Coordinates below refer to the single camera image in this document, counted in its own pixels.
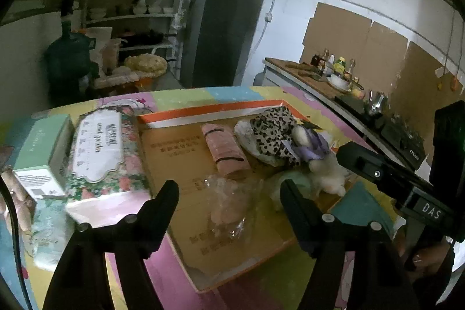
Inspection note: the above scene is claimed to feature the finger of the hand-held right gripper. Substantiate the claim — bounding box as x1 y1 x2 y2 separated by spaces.
336 141 433 203

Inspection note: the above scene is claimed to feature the pink rolled towel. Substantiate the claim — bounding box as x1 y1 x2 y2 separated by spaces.
201 122 251 180

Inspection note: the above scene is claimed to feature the cartoon print tissue pack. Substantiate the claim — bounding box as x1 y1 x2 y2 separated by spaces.
0 165 33 241

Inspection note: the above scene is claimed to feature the dark grey refrigerator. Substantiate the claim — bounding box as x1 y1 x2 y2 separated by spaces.
180 0 265 89

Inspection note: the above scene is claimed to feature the kitchen counter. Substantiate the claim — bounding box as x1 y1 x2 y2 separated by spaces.
262 58 429 165

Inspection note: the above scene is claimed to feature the wooden cutting board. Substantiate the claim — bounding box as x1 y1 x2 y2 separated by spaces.
285 61 321 74

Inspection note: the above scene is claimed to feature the black cable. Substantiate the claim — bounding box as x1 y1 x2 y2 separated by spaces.
0 172 28 310

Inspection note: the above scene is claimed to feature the mint green carton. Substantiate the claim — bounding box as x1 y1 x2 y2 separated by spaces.
12 114 75 200

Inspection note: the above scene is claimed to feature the black wok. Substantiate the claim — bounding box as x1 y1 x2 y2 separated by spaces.
120 30 164 46

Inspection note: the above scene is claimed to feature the dark sauce bottle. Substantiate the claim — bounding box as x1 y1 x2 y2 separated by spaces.
312 50 328 74

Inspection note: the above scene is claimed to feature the clear bag with brown contents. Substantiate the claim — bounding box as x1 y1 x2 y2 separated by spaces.
103 39 120 71

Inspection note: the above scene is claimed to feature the pale green soft ball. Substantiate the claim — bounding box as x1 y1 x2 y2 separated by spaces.
267 170 321 212

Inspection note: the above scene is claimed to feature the clear bag with pink plush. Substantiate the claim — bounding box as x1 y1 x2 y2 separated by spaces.
203 174 266 241

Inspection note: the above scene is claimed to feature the floral print tissue pack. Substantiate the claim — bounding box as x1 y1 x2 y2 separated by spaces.
65 106 151 223

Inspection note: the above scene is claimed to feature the orange-edged cardboard box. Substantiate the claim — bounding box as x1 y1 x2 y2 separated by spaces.
137 99 367 292

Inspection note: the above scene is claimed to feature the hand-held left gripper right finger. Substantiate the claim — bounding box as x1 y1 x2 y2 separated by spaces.
280 179 425 310

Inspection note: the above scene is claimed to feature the brown cardboard sheet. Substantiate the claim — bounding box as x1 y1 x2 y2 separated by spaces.
365 21 409 87
300 2 373 67

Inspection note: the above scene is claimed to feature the black stove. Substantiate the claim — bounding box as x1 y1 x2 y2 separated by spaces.
334 94 425 169

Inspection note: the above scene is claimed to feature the yellow bag in basket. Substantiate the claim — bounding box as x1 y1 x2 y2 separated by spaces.
124 54 168 77

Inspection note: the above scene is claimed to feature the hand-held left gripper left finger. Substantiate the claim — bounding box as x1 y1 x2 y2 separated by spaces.
43 179 180 310

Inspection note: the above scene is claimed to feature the white bowl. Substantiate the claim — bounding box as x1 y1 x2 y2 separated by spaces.
329 73 352 92

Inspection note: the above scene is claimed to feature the white sack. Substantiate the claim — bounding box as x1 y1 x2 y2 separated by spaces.
89 27 113 67

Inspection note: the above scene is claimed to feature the mint green tissue pack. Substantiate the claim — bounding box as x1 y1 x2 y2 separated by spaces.
31 197 75 269

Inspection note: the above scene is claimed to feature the white and purple plush toy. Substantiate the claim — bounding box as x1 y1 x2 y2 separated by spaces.
291 125 347 198

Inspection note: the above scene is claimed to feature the person's right hand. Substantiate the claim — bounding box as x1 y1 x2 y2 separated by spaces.
394 226 456 282

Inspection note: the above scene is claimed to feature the leopard print cloth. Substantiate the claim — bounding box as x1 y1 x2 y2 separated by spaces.
251 106 302 165

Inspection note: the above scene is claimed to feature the black water pump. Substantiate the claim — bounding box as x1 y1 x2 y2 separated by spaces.
60 0 78 24

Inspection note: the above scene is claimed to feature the metal kettle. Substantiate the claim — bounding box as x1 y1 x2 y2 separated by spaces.
365 89 387 117

